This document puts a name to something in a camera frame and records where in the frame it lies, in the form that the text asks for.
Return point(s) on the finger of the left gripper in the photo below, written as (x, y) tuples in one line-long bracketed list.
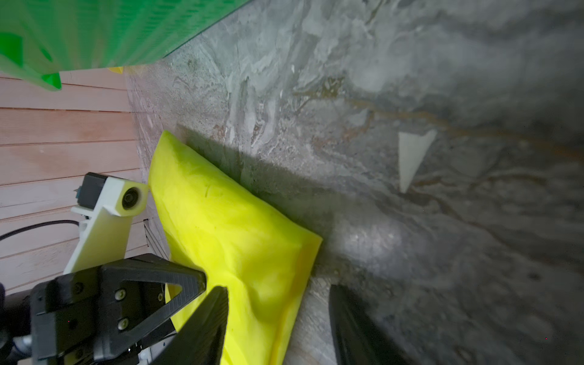
[(138, 296)]

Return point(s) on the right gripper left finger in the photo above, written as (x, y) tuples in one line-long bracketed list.
[(201, 339)]

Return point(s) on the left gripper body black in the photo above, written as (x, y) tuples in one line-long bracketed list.
[(54, 323)]

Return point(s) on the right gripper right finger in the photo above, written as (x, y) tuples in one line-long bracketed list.
[(356, 338)]

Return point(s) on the neon yellow raincoat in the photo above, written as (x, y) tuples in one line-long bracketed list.
[(242, 243)]

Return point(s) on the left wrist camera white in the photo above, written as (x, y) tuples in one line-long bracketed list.
[(109, 204)]

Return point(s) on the green plastic basket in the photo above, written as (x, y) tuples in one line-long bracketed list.
[(41, 39)]

